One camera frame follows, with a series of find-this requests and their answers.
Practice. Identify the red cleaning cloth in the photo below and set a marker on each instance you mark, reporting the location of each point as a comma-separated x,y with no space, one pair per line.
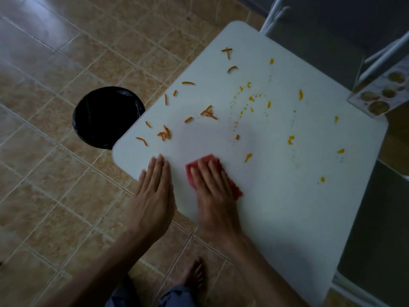
191,171

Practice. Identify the person's left thumb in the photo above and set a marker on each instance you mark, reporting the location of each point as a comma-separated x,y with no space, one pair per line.
173,201

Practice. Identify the person's right forearm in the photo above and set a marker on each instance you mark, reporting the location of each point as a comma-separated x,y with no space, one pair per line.
258,274

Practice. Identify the scattered yellow crumbs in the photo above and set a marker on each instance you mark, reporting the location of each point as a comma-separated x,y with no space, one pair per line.
248,157

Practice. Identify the person's right middle finger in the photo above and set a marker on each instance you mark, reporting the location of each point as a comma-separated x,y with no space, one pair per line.
206,175

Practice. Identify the black lined trash bin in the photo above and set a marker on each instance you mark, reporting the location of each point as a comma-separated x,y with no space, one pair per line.
107,116

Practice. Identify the person's left middle finger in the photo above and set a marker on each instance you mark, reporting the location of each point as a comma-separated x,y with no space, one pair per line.
157,174

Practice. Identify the blue grey trousers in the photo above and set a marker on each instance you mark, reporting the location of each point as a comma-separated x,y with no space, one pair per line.
177,298

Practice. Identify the white metal chair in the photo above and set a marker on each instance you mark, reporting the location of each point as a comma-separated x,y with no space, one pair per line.
270,15
351,289

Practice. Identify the person's left little finger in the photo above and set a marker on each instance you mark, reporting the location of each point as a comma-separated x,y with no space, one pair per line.
141,183

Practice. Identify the person's right hand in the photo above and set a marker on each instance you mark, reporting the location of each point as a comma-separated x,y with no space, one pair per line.
215,214

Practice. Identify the person's left forearm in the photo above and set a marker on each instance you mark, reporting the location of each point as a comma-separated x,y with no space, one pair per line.
105,271

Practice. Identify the scattered orange snack sticks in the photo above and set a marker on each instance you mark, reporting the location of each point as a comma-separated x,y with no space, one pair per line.
166,132

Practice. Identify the person's left hand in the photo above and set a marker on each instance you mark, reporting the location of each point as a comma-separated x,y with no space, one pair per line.
151,207

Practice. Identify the person's bare foot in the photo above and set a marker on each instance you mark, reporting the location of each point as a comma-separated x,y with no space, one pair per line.
195,276

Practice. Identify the person's right little finger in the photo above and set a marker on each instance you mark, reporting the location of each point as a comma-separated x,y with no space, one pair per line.
227,185

